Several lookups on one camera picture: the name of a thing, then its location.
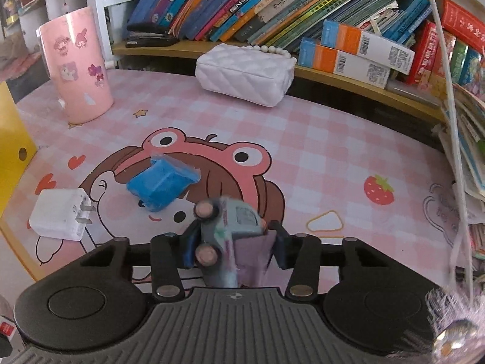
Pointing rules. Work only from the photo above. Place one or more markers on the white phone charger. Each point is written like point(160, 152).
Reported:
point(62, 214)

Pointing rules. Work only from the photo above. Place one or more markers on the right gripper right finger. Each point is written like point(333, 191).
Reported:
point(300, 253)

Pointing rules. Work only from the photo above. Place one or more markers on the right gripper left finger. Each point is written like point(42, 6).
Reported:
point(170, 252)

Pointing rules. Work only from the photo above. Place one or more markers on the blue wrapped packet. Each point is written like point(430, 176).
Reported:
point(160, 184)

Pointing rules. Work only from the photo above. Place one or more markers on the small toy car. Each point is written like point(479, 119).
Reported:
point(236, 245)

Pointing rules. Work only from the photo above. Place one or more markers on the pink cartoon box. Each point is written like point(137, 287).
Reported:
point(75, 64)

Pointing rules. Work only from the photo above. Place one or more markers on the pink checkered tablecloth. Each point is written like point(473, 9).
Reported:
point(315, 169)

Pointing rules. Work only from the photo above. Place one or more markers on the yellow cardboard box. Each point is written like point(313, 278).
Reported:
point(17, 148)

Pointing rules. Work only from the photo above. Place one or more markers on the red hardcover book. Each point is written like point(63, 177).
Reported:
point(425, 51)

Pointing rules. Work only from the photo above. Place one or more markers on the stack of papers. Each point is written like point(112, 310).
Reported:
point(470, 125)

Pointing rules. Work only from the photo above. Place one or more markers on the orange blue white box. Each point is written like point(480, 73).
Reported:
point(363, 44)

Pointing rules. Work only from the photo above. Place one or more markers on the white quilted purse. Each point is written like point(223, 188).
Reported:
point(257, 74)

